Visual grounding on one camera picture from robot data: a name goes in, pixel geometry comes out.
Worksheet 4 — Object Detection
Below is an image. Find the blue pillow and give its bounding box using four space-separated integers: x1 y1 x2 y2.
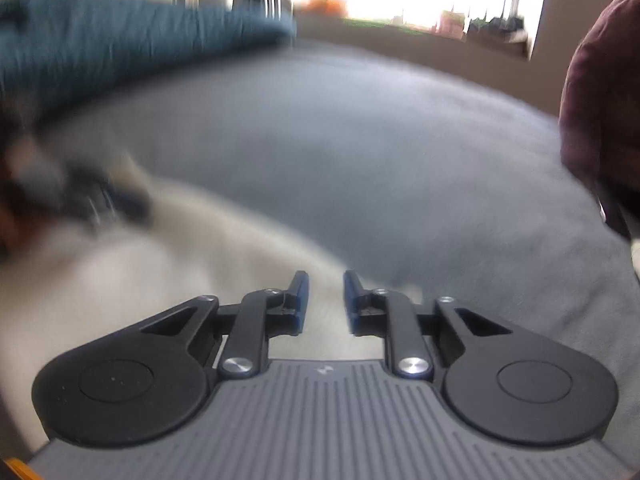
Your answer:
0 0 298 126

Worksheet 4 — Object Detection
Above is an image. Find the cream fuzzy sweater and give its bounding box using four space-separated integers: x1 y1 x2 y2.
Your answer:
0 152 426 461

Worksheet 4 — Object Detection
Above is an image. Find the orange cloth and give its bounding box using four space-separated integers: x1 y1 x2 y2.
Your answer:
305 0 348 17

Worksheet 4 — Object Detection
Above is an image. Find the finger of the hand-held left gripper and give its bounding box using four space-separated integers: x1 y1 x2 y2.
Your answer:
95 175 153 226

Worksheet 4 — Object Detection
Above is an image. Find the pink pot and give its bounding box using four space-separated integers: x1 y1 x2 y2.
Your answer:
439 10 466 38

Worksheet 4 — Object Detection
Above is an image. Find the dark clothes bundle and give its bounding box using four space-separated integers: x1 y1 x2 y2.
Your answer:
470 16 526 36

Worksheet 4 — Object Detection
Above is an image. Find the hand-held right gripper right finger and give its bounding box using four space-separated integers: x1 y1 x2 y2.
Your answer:
343 269 514 380

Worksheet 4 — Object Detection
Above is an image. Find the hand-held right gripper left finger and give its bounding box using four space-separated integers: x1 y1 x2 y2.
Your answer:
140 270 311 380

